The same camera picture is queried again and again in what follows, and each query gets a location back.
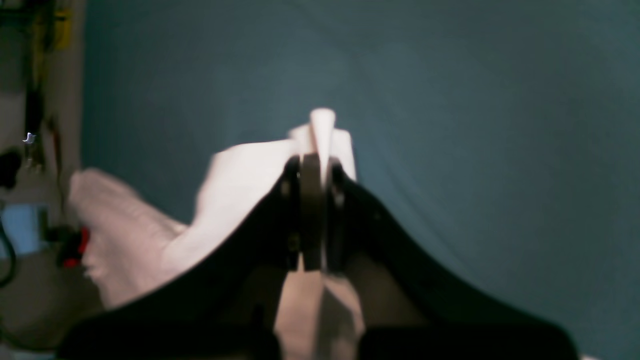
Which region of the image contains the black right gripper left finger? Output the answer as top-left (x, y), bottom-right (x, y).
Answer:
top-left (57, 157), bottom-right (300, 360)

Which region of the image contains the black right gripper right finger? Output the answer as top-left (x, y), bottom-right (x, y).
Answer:
top-left (326, 158), bottom-right (580, 360)

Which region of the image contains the white T-shirt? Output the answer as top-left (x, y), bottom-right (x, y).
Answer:
top-left (68, 108), bottom-right (365, 360)

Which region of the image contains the orange black clamp top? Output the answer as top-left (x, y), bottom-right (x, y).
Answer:
top-left (45, 225), bottom-right (90, 268)

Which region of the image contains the teal table cloth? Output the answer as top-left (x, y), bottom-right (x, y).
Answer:
top-left (81, 0), bottom-right (640, 360)

